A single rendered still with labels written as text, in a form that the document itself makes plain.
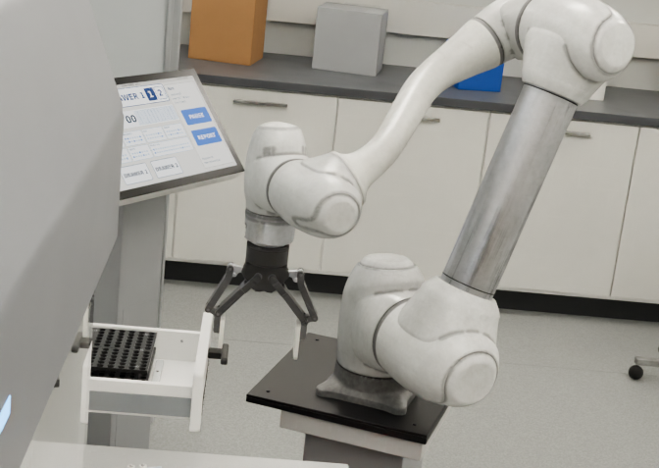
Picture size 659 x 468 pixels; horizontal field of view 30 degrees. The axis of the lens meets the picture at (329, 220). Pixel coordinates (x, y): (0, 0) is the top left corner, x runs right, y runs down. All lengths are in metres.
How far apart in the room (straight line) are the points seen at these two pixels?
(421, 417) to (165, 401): 0.52
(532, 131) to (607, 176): 3.05
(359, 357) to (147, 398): 0.44
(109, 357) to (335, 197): 0.52
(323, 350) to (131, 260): 0.74
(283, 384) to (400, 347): 0.33
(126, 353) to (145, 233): 0.99
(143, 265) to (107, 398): 1.10
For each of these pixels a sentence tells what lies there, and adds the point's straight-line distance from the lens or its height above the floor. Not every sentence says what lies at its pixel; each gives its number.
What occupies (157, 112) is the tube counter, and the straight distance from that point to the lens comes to 3.12.
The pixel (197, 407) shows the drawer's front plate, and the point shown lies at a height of 0.87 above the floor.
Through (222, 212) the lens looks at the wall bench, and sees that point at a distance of 5.07.
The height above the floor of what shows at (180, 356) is 0.85.
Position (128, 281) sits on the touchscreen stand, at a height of 0.69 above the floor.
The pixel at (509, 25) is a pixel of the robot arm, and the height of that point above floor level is 1.52.
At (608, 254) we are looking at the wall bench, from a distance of 5.29.
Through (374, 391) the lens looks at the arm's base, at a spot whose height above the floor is 0.81.
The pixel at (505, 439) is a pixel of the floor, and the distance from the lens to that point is 4.16.
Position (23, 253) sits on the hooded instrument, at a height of 1.51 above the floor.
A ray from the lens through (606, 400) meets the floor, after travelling 4.61.
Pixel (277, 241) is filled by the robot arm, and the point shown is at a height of 1.13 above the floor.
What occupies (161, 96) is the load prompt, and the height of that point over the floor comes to 1.15.
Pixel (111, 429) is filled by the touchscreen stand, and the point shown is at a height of 0.29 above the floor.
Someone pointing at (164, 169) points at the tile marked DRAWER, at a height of 1.00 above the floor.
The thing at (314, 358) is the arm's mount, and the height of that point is 0.78.
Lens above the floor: 1.77
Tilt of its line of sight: 16 degrees down
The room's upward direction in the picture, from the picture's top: 6 degrees clockwise
